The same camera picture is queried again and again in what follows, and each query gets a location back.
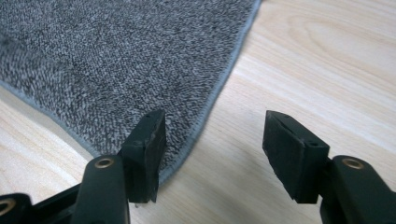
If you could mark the grey terry cloth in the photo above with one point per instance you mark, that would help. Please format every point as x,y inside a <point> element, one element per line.
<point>118,62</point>

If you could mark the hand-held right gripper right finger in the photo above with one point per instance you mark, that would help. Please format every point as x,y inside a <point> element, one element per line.
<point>295,158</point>

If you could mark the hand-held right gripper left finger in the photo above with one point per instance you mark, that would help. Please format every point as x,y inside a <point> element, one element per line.
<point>144,161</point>

